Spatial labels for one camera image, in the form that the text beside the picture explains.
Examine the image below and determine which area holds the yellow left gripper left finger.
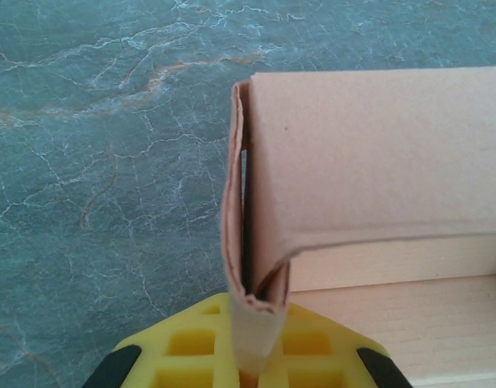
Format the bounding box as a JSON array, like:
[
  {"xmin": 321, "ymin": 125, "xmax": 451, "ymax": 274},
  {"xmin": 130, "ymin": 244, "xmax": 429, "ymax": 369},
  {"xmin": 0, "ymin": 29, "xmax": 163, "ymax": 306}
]
[{"xmin": 81, "ymin": 293, "xmax": 242, "ymax": 388}]

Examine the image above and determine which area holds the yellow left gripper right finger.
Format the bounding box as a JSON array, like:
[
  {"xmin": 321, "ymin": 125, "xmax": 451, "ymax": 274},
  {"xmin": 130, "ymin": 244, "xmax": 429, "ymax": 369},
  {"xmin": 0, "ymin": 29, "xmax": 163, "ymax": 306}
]
[{"xmin": 259, "ymin": 302, "xmax": 413, "ymax": 388}]

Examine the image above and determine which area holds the brown cardboard paper box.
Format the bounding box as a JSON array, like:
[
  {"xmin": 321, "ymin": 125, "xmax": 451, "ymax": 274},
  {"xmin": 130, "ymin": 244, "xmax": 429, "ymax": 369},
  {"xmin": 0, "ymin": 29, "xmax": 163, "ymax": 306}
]
[{"xmin": 220, "ymin": 64, "xmax": 496, "ymax": 388}]

